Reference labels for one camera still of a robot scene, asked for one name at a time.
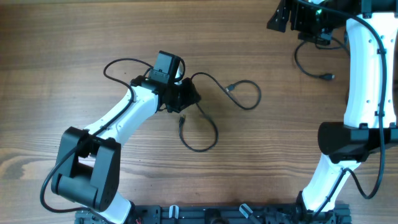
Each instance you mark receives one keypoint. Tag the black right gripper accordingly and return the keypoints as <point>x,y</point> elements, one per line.
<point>294,16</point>

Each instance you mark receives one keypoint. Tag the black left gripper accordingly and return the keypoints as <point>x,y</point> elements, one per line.
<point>189,94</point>

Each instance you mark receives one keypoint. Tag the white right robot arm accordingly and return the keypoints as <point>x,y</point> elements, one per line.
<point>370,122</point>

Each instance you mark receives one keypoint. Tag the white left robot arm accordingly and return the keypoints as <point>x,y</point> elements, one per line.
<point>87,168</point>

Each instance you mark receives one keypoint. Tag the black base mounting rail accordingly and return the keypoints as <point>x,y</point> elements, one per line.
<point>278,214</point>

